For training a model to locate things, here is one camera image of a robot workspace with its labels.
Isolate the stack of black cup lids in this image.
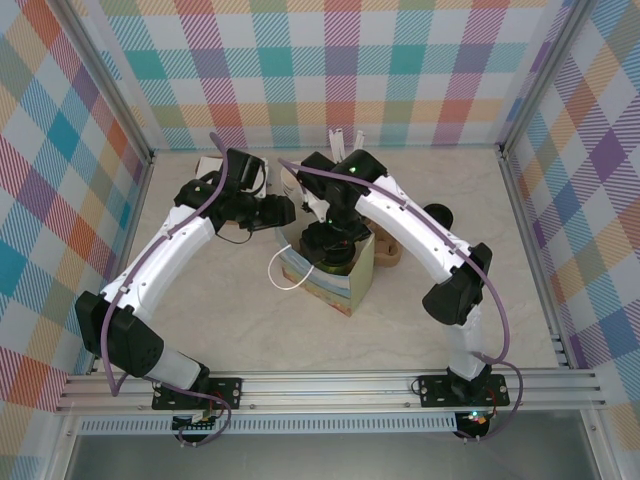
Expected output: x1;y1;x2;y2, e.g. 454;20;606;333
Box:
423;203;455;232

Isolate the stack of green paper cups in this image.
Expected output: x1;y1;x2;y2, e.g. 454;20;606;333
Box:
278;167;307;201

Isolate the aluminium frame post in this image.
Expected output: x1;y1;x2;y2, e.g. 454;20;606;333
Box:
62;0;154;166
499;0;599;156

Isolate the sky print paper gift bag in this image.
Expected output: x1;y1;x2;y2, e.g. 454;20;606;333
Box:
268;227;376;320

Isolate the white napkin stack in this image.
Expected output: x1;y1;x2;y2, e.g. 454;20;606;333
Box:
195;155;275;201

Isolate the brown cardboard cup carrier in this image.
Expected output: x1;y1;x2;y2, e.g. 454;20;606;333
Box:
370;223;404;267

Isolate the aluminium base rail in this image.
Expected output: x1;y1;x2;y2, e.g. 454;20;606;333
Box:
54;368;609;414

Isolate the white slotted cable duct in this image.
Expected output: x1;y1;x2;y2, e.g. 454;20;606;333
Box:
78;417;459;436

